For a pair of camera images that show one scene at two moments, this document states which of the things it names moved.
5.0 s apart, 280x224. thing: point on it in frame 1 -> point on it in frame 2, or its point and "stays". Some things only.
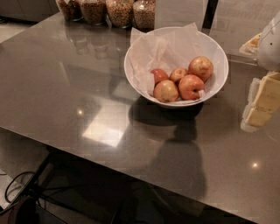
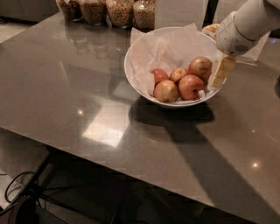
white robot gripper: x=270 y=44 -> x=232 y=38
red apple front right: x=190 y=86 stays
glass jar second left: x=94 y=12 stays
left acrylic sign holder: x=179 y=13 stays
